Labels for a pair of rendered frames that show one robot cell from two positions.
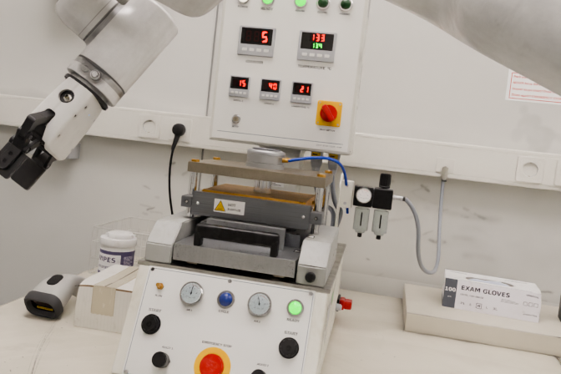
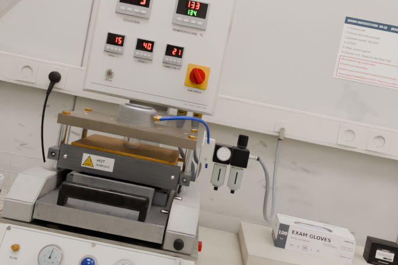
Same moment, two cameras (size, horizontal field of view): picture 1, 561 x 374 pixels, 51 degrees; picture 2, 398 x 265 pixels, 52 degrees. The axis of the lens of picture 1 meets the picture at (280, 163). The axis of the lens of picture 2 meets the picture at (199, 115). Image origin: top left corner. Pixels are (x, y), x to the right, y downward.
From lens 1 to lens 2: 0.34 m
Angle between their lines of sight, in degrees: 9
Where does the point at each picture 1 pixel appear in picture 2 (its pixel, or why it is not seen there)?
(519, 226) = (334, 180)
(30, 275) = not seen: outside the picture
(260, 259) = (127, 223)
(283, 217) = (152, 176)
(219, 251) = (84, 212)
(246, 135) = (118, 90)
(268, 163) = (140, 120)
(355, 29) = (227, 2)
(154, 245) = (13, 202)
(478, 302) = (305, 245)
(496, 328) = not seen: outside the picture
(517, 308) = (335, 251)
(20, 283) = not seen: outside the picture
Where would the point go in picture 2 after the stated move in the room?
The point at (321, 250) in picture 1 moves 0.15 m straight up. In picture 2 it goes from (191, 215) to (208, 131)
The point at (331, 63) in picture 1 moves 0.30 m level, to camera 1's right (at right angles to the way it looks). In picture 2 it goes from (202, 31) to (317, 56)
